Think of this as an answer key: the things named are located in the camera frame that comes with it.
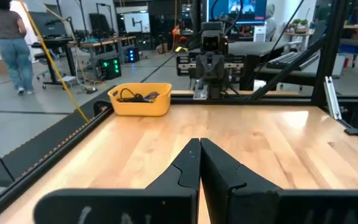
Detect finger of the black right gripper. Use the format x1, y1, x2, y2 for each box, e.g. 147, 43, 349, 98
197, 57, 213, 83
211, 57, 226, 83

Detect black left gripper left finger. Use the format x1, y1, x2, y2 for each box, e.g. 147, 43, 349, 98
32, 138, 202, 224

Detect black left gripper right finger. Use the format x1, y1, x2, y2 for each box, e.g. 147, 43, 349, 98
200, 138, 358, 224

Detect black USB-C cable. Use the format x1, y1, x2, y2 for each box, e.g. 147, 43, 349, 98
116, 87, 146, 104

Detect computer with blue lights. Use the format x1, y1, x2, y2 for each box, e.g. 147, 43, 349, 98
125, 46, 141, 64

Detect white box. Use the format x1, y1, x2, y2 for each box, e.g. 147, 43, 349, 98
252, 24, 267, 43

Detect yellow plastic bin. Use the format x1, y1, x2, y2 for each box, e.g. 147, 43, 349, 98
107, 82, 173, 118

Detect white screen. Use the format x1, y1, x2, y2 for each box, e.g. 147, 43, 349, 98
122, 12, 152, 34

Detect computer monitor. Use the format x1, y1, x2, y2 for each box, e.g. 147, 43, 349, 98
208, 0, 267, 26

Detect person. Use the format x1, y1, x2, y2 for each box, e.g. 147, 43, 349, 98
0, 0, 35, 96
264, 2, 278, 42

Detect black keyboard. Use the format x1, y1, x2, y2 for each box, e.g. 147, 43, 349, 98
265, 50, 322, 71

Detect computer with green lights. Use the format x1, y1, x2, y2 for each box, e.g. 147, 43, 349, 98
99, 57, 122, 81

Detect wooden workbench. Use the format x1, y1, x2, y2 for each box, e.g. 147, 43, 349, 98
68, 35, 137, 68

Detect potted plant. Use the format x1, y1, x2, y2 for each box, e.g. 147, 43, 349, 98
290, 17, 310, 34

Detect silver aluminium extrusion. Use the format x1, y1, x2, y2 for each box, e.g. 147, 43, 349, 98
323, 76, 343, 121

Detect black rolling desk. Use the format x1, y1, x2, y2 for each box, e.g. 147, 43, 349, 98
31, 36, 77, 86

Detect silver mounting bracket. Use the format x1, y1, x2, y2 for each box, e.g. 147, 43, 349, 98
193, 78, 210, 101

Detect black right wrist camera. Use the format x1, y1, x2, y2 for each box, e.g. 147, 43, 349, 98
200, 30, 223, 53

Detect black aluminium table frame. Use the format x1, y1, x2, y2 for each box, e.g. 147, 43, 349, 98
0, 0, 358, 223

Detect yellow floor cable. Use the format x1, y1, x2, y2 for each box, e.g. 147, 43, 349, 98
17, 0, 91, 124

